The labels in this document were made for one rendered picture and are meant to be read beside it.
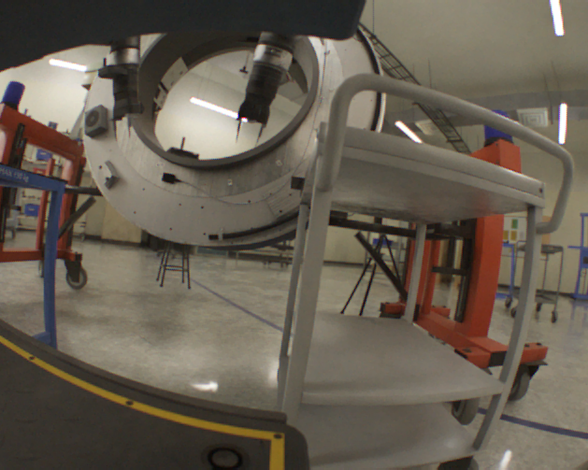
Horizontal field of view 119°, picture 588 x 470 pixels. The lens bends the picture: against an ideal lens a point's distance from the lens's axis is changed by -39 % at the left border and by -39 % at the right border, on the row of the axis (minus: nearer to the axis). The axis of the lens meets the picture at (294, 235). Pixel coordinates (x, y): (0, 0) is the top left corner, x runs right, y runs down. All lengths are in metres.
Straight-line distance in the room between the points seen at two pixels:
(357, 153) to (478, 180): 0.21
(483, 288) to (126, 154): 1.49
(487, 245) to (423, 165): 0.70
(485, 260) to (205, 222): 1.04
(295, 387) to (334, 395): 0.06
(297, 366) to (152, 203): 0.90
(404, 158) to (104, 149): 1.21
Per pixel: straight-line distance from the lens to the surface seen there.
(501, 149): 1.09
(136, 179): 1.21
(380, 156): 0.41
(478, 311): 1.10
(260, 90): 0.67
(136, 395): 0.35
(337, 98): 0.33
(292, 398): 0.44
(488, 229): 1.10
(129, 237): 5.67
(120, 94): 0.84
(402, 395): 0.48
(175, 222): 1.11
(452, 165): 0.46
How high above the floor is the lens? 0.52
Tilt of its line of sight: 2 degrees up
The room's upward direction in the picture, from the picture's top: 8 degrees clockwise
